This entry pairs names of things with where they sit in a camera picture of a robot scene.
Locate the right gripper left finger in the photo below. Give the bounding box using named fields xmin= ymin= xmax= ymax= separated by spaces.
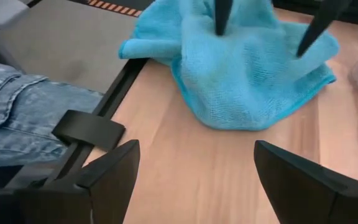
xmin=16 ymin=139 xmax=141 ymax=224

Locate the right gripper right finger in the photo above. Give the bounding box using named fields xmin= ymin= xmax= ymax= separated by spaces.
xmin=253 ymin=139 xmax=358 ymax=224

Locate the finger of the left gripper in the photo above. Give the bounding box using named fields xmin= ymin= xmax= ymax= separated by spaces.
xmin=296 ymin=0 xmax=352 ymax=58
xmin=213 ymin=0 xmax=234 ymax=36

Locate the blue microfiber towel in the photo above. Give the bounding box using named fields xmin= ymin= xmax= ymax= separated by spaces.
xmin=118 ymin=0 xmax=341 ymax=131

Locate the black table edge clip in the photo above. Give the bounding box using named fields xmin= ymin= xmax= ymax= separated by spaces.
xmin=51 ymin=109 xmax=126 ymax=152

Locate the black hazard-striped floor mat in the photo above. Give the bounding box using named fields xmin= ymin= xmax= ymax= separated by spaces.
xmin=67 ymin=0 xmax=155 ymax=18

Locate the black metal table frame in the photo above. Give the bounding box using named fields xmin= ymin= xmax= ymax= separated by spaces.
xmin=4 ymin=0 xmax=358 ymax=190

